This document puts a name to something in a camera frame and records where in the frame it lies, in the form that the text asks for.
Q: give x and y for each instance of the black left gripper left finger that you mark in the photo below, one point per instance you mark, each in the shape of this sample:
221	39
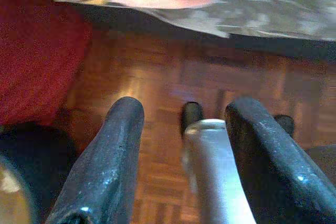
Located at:
110	161

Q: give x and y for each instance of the red fabric cushion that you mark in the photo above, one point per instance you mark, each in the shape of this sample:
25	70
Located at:
34	64

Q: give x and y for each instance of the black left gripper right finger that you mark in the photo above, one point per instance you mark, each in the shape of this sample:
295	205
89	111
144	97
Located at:
270	171

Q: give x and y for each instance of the brown flattened cardboard box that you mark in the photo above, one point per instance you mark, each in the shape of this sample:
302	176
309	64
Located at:
10	208

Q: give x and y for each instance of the black round waste bin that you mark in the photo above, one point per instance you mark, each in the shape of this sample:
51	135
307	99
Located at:
39	155

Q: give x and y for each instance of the grey floral bed sheet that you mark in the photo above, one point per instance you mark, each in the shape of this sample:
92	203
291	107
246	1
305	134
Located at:
262	11

